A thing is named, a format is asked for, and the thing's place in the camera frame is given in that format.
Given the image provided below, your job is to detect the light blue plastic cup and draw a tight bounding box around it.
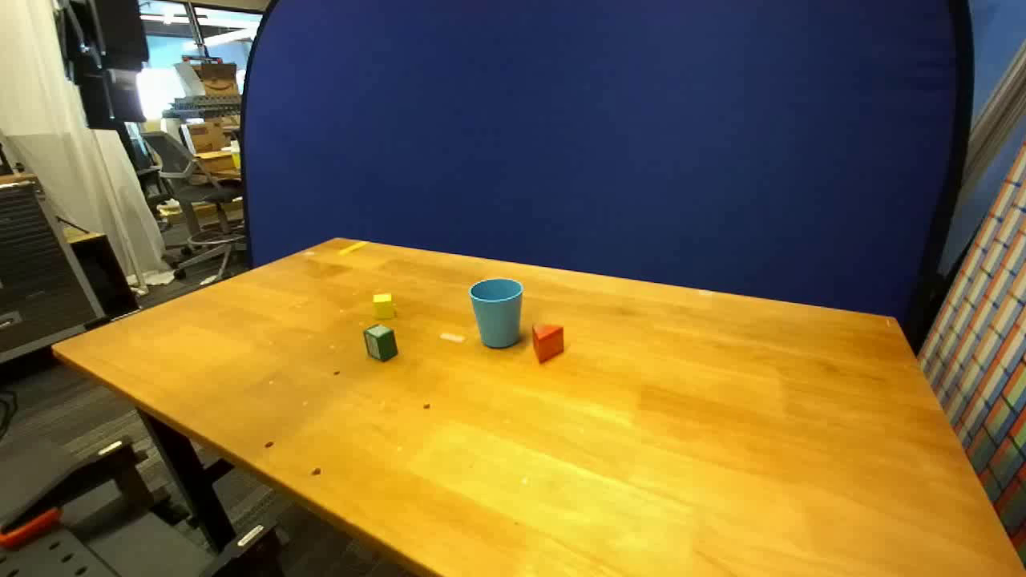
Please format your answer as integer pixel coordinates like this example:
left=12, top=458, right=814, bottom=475
left=468, top=277, right=528, bottom=351

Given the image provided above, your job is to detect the red wooden block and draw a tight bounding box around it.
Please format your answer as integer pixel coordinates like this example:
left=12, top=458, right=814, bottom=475
left=528, top=320, right=568, bottom=366

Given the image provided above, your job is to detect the green wooden block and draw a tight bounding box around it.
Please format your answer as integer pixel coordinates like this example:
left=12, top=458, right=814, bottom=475
left=364, top=324, right=400, bottom=366

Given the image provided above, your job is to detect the blue fabric backdrop screen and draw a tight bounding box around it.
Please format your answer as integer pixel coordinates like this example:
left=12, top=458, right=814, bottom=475
left=240, top=0, right=977, bottom=345

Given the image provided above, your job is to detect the cluttered metal storage shelf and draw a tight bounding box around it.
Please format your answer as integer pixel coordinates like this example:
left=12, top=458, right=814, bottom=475
left=138, top=53, right=252, bottom=283

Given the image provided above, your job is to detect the black table leg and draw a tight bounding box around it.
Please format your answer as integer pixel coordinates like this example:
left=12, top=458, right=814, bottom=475
left=135, top=407, right=240, bottom=553

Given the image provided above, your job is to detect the white hanging curtain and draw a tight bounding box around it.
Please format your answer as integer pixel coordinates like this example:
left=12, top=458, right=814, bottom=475
left=0, top=0, right=178, bottom=295

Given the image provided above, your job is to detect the multicoloured woven panel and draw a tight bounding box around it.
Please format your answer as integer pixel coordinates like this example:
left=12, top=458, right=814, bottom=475
left=918, top=143, right=1026, bottom=563

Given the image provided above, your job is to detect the grey equipment case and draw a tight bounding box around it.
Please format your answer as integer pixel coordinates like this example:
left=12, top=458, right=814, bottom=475
left=0, top=172, right=109, bottom=366

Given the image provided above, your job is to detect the black floor stand base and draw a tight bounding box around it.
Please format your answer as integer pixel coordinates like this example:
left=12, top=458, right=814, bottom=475
left=0, top=436, right=286, bottom=577

